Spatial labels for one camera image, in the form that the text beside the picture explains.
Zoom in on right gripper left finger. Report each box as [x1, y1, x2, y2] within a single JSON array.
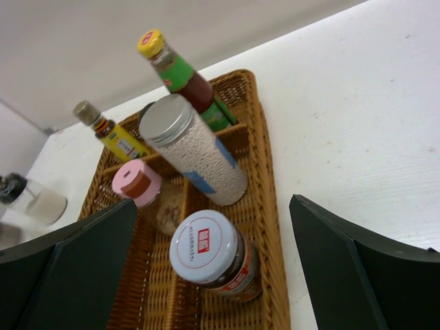
[[1, 199, 138, 329]]

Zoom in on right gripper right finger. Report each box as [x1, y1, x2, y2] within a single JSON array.
[[289, 195, 439, 329]]

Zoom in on brown wicker divided basket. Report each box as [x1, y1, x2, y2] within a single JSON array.
[[77, 68, 292, 330]]

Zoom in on yellow-cap brown sauce bottle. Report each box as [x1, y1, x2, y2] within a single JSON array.
[[137, 29, 237, 132]]

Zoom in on tall silver-lid bead jar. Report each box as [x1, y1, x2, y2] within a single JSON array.
[[139, 94, 248, 206]]

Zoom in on chrome-top glass shaker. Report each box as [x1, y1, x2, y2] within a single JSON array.
[[1, 173, 68, 227]]

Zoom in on pink-lid spice jar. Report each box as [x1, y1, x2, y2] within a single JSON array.
[[111, 158, 185, 237]]

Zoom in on white-lid red-label jar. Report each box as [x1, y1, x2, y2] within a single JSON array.
[[169, 210, 262, 303]]

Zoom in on small gold-cap yellow bottle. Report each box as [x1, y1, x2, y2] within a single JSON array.
[[73, 100, 150, 163]]

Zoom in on small dark-lid pepper shaker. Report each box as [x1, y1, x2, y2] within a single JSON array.
[[137, 102, 155, 122]]

